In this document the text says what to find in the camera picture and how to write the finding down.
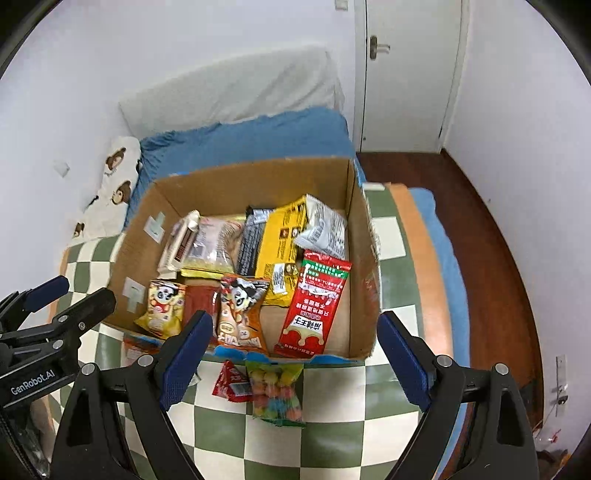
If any dark red snack packet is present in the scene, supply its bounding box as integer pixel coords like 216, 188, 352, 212
184, 284, 221, 344

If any colourful candy ball bag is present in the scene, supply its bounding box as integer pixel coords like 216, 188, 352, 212
245, 361, 306, 428

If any white grey snack packet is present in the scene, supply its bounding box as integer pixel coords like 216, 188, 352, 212
294, 194, 348, 260

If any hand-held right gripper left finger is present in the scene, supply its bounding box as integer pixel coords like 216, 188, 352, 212
51, 310, 214, 480

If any bear print pillow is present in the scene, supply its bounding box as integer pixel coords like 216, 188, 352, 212
71, 136, 144, 241

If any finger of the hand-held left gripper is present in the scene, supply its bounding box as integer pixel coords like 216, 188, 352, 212
0, 275, 70, 324
0, 288, 116, 365

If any red white snack packet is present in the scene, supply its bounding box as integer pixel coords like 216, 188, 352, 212
273, 249, 352, 358

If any white door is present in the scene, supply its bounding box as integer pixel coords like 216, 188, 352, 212
353, 0, 469, 153

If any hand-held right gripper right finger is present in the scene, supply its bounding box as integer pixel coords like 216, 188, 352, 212
378, 311, 540, 480

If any metal door handle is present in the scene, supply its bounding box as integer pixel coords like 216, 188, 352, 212
368, 34, 391, 60

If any yellow panda snack packet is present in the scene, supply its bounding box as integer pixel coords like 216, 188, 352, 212
134, 279, 187, 340

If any white headboard cushion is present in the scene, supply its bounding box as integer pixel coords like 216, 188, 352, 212
119, 45, 345, 139

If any red triangular snack packet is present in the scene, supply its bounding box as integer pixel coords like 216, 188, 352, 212
212, 360, 252, 403

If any bed with blue sheet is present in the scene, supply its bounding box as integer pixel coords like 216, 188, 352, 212
122, 107, 469, 444

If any green white checkered mat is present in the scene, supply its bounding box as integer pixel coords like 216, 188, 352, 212
46, 182, 437, 480

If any pink clear snack packet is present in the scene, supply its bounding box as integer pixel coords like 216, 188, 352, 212
181, 216, 245, 278

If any chocolate stick biscuit packet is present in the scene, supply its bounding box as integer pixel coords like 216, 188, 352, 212
158, 210, 201, 273

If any black snack bar packet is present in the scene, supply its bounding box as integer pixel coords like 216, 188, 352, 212
236, 206, 273, 278

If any large orange panda snack packet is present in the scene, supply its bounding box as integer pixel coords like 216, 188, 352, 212
216, 273, 271, 355

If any cardboard box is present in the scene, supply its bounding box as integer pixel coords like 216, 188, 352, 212
104, 157, 382, 365

